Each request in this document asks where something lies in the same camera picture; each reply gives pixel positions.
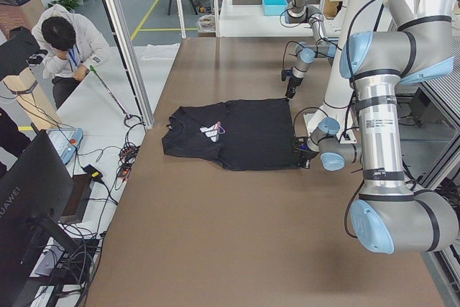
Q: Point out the seated person in hoodie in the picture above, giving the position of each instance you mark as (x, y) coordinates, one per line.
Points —
(73, 45)

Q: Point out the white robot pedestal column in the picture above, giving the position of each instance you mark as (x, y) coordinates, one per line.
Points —
(359, 16)

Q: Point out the blue plastic bin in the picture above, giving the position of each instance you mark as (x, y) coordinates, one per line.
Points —
(274, 7)

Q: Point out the black Huawei monitor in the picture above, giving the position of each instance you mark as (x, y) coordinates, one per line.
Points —
(34, 193)

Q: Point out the aluminium frame post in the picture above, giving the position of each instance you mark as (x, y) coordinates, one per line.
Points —
(129, 61)

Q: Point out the cardboard box stand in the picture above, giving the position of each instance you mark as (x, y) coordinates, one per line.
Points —
(19, 53)

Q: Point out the black printed t-shirt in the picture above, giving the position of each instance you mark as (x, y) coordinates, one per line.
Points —
(237, 134)

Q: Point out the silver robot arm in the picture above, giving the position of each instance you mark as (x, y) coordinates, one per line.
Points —
(384, 43)
(316, 16)

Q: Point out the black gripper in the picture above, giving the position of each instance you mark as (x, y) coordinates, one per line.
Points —
(301, 154)
(293, 83)

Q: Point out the red grey power strip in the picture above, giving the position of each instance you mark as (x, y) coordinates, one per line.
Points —
(127, 157)

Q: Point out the metal grabber tool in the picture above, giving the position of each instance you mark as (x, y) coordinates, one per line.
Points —
(127, 115)

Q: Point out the blue teach pendant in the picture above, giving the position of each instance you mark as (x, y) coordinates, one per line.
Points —
(65, 141)

